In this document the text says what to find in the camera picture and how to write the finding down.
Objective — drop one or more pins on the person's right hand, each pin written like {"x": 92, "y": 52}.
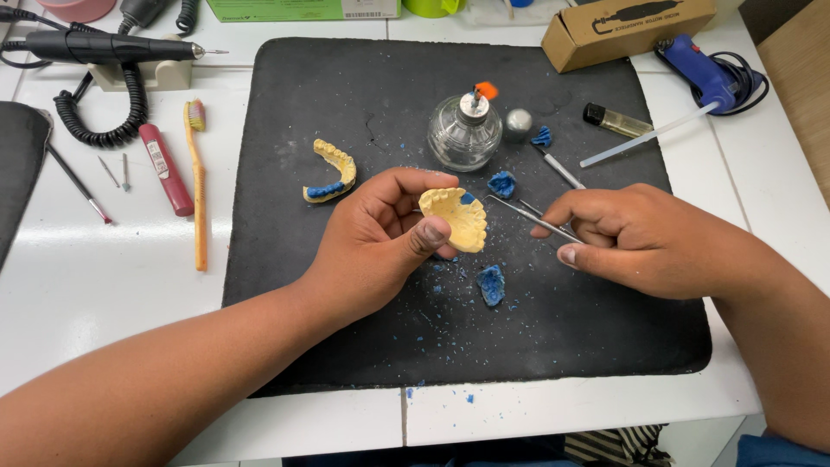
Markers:
{"x": 661, "y": 250}

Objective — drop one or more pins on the person's left hand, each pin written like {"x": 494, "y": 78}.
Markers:
{"x": 363, "y": 246}

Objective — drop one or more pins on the long metal carving tool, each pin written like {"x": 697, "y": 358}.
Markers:
{"x": 528, "y": 216}

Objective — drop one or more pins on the black work mat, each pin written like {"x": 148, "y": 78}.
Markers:
{"x": 311, "y": 272}

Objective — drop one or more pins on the yellow arch dental cast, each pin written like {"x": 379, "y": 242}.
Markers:
{"x": 338, "y": 165}

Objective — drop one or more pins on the white glue stick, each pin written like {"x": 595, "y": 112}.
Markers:
{"x": 648, "y": 136}

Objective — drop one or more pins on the large blue wax lump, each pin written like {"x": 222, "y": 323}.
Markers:
{"x": 491, "y": 285}

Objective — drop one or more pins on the clear lighter with black cap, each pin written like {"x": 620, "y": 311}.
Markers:
{"x": 619, "y": 121}

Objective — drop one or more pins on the short metal carving tool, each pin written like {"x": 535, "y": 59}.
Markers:
{"x": 532, "y": 209}

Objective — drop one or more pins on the glass alcohol lamp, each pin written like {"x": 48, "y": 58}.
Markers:
{"x": 463, "y": 139}

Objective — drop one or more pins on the medium blue wax lump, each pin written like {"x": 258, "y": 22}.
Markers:
{"x": 502, "y": 185}

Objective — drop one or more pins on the small blue wax lump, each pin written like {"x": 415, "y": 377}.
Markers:
{"x": 542, "y": 137}

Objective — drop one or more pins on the orange toothbrush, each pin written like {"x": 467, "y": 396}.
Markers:
{"x": 198, "y": 188}

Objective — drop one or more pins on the blue glue gun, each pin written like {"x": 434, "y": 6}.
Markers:
{"x": 703, "y": 74}

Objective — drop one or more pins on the round metal lamp cap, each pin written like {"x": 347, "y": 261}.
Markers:
{"x": 519, "y": 122}

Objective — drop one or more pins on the striped cloth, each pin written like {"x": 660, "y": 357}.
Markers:
{"x": 616, "y": 447}

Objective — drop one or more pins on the red tube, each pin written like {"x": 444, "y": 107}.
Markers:
{"x": 165, "y": 170}

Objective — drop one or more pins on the wooden board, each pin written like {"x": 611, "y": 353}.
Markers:
{"x": 801, "y": 84}

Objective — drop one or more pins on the brown cardboard box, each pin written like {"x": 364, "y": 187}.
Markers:
{"x": 622, "y": 32}

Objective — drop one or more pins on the green carton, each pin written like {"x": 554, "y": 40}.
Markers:
{"x": 298, "y": 9}

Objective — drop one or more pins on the green cup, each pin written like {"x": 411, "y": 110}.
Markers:
{"x": 431, "y": 8}

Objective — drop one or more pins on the green tipped metal bur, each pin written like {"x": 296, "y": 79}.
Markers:
{"x": 125, "y": 174}

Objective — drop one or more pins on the beige handpiece holder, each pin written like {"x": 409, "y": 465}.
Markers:
{"x": 159, "y": 76}

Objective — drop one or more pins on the thin metal bur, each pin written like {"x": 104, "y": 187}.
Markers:
{"x": 108, "y": 171}

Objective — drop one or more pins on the thin black brush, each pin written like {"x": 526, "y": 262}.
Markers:
{"x": 78, "y": 183}

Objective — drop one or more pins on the dark grey handpiece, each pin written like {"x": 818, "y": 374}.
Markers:
{"x": 142, "y": 11}

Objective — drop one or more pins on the black micromotor handpiece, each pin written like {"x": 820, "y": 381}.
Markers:
{"x": 110, "y": 47}

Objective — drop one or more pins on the black side mat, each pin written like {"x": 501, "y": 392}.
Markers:
{"x": 19, "y": 168}

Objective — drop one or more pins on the pink bowl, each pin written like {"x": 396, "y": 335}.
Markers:
{"x": 76, "y": 9}

